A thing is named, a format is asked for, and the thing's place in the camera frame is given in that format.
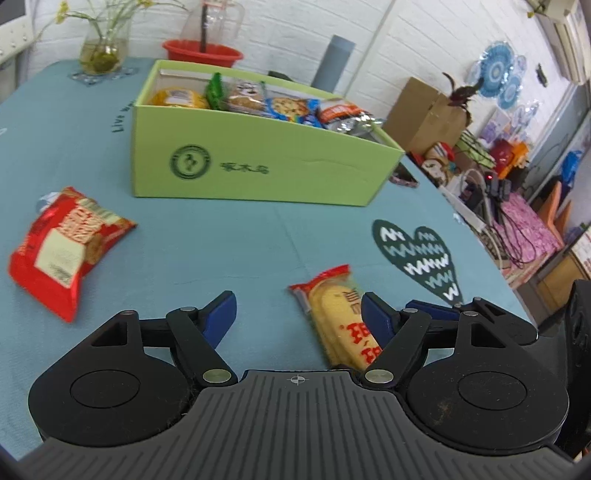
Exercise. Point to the green cardboard box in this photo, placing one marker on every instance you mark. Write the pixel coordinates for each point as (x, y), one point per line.
(181, 152)

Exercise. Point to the air conditioner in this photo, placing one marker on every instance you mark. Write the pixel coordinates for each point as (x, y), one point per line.
(565, 26)

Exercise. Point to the green snack pack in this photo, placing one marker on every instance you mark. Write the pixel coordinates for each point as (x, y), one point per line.
(216, 93)

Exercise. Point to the clear glass pitcher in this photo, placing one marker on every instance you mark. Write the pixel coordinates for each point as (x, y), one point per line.
(214, 22)

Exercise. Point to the teal tablecloth with hearts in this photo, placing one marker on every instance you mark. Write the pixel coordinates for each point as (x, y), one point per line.
(56, 132)

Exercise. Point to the red plastic basket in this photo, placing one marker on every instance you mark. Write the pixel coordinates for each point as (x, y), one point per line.
(191, 51)

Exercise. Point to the silver orange snack pack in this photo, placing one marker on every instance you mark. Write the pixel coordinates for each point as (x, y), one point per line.
(341, 116)

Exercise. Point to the grey cylinder speaker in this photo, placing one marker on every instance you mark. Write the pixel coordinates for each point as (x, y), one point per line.
(333, 64)

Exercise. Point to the brown paper bag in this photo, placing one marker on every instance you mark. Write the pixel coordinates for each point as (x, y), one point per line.
(422, 117)

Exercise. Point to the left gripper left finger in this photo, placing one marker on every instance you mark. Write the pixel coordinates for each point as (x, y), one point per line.
(132, 379)

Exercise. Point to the glass vase with plant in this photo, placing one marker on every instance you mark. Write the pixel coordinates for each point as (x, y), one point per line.
(105, 45)

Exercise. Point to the yellow transparent snack pack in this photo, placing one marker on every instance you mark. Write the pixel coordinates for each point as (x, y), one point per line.
(179, 98)

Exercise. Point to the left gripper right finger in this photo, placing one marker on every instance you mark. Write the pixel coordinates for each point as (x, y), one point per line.
(466, 382)

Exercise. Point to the blue cookie snack pack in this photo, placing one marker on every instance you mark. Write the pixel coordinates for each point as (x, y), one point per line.
(294, 110)

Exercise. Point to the red snack bag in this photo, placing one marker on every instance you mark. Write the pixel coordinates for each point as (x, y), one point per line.
(69, 237)

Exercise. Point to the brown cookie snack pack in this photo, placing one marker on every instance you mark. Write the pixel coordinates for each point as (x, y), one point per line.
(246, 96)

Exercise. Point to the blue paper fan decoration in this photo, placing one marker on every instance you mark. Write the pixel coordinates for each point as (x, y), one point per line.
(496, 64)

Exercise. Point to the yellow cake snack pack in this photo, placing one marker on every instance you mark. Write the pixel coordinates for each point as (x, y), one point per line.
(333, 302)

